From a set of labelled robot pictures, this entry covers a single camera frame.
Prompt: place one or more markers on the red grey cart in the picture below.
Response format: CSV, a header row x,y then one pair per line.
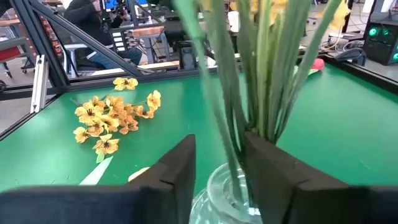
x,y
12,53

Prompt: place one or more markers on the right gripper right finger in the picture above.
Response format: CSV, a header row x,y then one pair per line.
x,y
295,199

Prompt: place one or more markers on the black panel white stickers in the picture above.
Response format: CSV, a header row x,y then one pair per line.
x,y
118,40

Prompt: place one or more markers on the clear glass vase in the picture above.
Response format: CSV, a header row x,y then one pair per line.
x,y
211,205

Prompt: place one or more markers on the person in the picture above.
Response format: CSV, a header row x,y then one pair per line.
x,y
84,18

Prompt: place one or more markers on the blue computer screen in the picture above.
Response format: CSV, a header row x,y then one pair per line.
x,y
112,3

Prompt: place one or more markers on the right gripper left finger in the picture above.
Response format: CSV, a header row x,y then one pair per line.
x,y
174,186

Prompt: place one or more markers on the computer tower green lights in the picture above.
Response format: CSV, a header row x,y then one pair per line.
x,y
382,46

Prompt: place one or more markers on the yellow small-blossom flower bunch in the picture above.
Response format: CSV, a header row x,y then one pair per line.
x,y
267,93
93,113

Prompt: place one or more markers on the black hook clamp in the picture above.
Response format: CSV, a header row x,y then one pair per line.
x,y
351,53

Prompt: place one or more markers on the black aluminium table frame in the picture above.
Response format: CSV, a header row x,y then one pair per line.
x,y
35,37

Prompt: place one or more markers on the green table mat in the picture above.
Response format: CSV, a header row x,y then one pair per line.
x,y
342,140

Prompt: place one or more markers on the silver aluminium bracket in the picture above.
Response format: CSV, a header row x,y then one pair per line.
x,y
39,84

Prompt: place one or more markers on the yellow artificial tulip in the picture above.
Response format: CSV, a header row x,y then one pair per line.
x,y
216,118

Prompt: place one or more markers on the red artificial tulip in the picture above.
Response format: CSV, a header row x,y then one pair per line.
x,y
317,63

